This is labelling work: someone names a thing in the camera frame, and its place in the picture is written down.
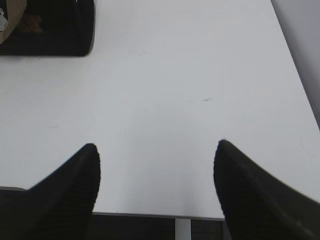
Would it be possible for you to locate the black canvas tote bag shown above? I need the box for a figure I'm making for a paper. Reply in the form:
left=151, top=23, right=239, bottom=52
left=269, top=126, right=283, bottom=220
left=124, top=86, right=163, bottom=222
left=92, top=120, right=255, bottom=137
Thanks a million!
left=0, top=0, right=96, bottom=57

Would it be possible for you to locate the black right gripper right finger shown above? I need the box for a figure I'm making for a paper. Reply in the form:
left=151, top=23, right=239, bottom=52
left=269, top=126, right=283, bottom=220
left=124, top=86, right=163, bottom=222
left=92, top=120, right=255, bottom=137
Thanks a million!
left=213, top=139, right=320, bottom=240

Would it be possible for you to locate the white table leg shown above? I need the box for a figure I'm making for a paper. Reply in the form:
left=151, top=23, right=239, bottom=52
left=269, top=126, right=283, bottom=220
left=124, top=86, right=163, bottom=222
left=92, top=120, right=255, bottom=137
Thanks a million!
left=174, top=218, right=192, bottom=240

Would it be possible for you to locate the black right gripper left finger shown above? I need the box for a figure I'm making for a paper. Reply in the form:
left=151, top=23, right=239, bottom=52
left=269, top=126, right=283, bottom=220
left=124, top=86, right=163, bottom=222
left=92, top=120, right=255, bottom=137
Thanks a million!
left=0, top=143, right=101, bottom=240

